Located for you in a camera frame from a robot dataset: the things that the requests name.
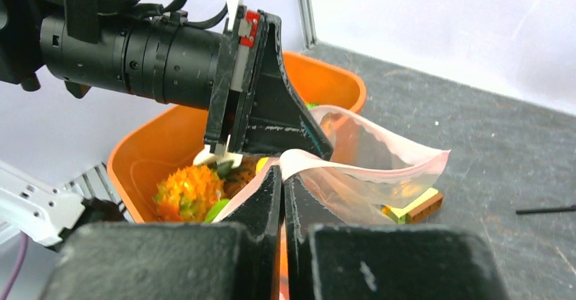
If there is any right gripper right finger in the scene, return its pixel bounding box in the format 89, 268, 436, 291
284, 176, 509, 299

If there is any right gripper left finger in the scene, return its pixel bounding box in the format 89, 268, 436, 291
41, 166, 283, 299

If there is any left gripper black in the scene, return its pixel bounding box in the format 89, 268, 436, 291
204, 6, 334, 160

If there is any clear zip top bag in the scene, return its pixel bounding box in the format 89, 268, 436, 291
216, 105, 450, 224

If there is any orange plastic bin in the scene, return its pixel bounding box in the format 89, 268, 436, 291
107, 52, 367, 223

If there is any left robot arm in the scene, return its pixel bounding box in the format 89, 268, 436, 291
1, 0, 334, 160

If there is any green leafy vegetable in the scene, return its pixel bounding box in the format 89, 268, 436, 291
306, 102, 318, 110

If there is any yellow lemon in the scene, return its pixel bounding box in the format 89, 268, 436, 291
255, 157, 270, 176

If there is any white garlic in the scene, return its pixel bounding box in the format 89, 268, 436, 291
193, 145, 242, 168

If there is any orange spiky fruit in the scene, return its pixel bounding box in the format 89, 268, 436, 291
153, 165, 226, 222

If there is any multicolour toy brick stack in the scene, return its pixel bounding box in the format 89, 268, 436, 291
382, 188, 444, 224

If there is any black microphone tripod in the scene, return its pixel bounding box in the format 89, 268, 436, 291
515, 204, 575, 215

